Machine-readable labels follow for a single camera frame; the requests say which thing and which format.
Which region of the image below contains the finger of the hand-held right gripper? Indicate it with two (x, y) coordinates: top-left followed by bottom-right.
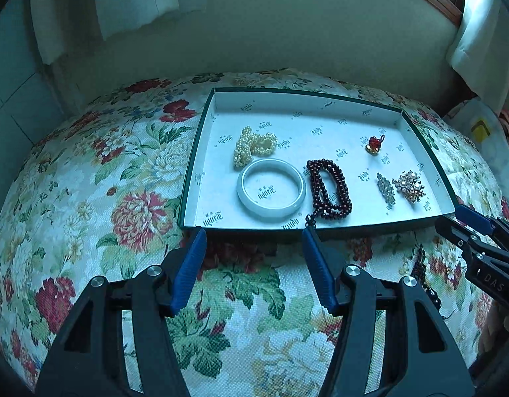
(454, 204), (509, 253)
(434, 214), (509, 266)

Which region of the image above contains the white jade bangle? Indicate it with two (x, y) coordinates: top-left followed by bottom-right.
(237, 158), (307, 218)

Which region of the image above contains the silver rhinestone brooch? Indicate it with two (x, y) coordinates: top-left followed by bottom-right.
(376, 172), (397, 207)

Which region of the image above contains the floral bed sheet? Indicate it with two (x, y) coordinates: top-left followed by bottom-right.
(0, 68), (509, 397)

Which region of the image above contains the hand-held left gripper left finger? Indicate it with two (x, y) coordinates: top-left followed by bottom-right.
(33, 228), (208, 397)

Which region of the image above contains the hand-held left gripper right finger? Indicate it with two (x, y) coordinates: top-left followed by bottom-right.
(302, 227), (476, 397)

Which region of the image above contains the gold flower brooch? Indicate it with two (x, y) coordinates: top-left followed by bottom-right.
(393, 169), (425, 204)

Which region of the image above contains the pearl bead bracelet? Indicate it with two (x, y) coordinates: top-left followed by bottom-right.
(234, 126), (279, 169)

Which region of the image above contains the white patterned pillow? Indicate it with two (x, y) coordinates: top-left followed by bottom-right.
(445, 98), (509, 199)

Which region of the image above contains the red knot charm gold bell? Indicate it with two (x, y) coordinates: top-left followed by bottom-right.
(365, 134), (386, 155)

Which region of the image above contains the person's right hand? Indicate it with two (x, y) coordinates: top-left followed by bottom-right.
(482, 301), (509, 342)

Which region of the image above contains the dark red bead bracelet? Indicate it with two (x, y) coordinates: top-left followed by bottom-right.
(305, 159), (353, 229)

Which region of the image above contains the green box tray white inside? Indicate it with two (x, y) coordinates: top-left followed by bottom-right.
(178, 87), (460, 232)

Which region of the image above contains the white curtain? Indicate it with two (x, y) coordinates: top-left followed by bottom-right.
(445, 0), (509, 100)
(29, 0), (209, 66)

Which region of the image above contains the dark bead string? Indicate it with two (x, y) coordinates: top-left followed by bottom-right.
(409, 244), (445, 313)

